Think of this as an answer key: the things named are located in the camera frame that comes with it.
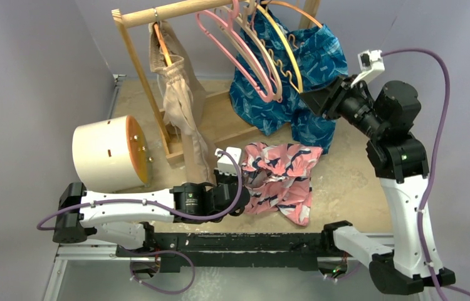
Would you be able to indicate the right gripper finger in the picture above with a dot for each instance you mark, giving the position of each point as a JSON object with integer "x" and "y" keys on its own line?
{"x": 319, "y": 102}
{"x": 340, "y": 81}

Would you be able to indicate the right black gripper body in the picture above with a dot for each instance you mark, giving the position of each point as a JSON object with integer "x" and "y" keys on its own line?
{"x": 332, "y": 100}

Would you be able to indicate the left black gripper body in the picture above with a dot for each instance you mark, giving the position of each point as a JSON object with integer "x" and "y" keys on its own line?
{"x": 222, "y": 179}

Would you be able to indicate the pink floral shorts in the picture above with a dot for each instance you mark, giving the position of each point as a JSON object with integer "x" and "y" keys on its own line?
{"x": 278, "y": 178}

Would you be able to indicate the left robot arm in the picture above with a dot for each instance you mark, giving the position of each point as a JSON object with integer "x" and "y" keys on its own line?
{"x": 123, "y": 219}

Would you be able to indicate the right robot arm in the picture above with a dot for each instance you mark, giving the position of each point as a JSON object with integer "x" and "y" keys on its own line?
{"x": 400, "y": 163}

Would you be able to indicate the yellow wavy hanger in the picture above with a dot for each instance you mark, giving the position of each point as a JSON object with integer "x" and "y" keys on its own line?
{"x": 294, "y": 75}

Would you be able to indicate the blue shark print shorts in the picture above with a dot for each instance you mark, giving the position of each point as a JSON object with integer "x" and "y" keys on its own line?
{"x": 320, "y": 58}

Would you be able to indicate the orange hanger with blue shorts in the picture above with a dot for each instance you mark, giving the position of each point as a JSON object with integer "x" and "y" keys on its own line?
{"x": 297, "y": 9}

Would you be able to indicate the beige plastic hanger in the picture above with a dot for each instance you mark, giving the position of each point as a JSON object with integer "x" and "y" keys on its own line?
{"x": 260, "y": 72}

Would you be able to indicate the orange hanger with beige shorts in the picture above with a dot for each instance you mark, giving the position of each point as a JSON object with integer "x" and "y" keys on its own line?
{"x": 164, "y": 49}

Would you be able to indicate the wooden clothes rack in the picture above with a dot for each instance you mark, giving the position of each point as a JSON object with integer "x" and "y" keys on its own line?
{"x": 221, "y": 124}

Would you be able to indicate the white cylinder with orange lid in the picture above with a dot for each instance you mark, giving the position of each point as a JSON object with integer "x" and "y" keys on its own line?
{"x": 111, "y": 155}

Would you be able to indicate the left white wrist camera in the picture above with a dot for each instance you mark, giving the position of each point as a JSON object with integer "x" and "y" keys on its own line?
{"x": 224, "y": 163}

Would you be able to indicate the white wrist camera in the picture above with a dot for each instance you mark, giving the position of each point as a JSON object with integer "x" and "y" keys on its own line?
{"x": 224, "y": 163}
{"x": 371, "y": 66}

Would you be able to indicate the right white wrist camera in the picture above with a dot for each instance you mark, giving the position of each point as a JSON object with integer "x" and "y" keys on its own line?
{"x": 371, "y": 66}

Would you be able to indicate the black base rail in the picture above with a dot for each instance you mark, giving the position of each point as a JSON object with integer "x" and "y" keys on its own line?
{"x": 304, "y": 251}

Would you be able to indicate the beige drawstring shorts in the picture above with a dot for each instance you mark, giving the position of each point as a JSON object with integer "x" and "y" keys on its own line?
{"x": 183, "y": 99}

